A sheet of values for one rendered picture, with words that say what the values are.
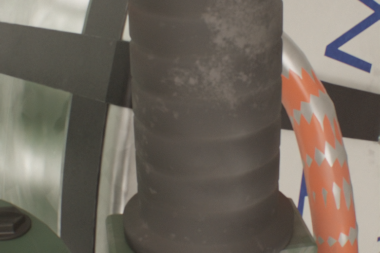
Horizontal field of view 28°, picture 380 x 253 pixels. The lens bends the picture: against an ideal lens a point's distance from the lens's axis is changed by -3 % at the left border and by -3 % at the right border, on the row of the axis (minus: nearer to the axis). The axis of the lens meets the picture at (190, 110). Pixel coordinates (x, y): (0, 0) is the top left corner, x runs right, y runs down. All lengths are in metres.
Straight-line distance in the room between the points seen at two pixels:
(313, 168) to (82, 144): 0.21
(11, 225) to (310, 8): 0.28
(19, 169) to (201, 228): 0.32
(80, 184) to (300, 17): 0.16
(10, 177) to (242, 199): 0.33
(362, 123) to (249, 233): 0.34
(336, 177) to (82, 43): 0.22
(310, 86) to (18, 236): 0.09
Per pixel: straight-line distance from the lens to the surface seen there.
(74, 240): 0.42
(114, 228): 0.20
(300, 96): 0.23
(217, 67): 0.16
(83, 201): 0.41
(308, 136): 0.22
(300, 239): 0.19
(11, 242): 0.23
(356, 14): 0.50
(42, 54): 0.45
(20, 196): 0.49
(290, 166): 0.48
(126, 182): 0.39
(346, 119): 0.50
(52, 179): 0.45
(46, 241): 0.23
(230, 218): 0.18
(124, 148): 0.39
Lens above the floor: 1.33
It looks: 25 degrees down
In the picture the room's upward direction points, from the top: 136 degrees counter-clockwise
